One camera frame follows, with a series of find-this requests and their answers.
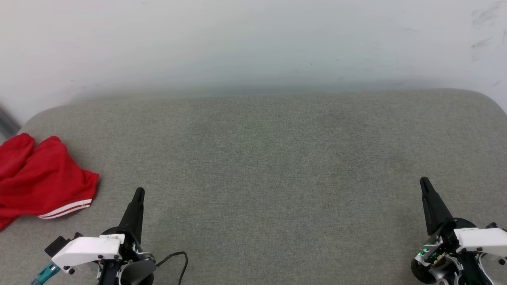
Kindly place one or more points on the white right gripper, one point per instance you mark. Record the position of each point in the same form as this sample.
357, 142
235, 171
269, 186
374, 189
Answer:
483, 239

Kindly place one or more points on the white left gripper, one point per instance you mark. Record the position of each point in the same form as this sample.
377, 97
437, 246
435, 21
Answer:
91, 249

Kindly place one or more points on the red basketball jersey white sleeves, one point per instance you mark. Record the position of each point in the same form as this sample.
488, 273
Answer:
43, 178

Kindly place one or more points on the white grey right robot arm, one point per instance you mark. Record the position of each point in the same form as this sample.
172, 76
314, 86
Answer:
455, 269

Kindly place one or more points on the grey fabric sofa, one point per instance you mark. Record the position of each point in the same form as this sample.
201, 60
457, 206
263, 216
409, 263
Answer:
269, 178

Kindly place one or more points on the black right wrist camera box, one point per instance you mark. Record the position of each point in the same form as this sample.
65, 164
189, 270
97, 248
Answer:
493, 226

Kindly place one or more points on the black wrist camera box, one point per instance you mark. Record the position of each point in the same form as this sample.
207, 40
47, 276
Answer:
59, 245
493, 226

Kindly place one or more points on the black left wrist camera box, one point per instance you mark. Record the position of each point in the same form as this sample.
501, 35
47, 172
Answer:
59, 245

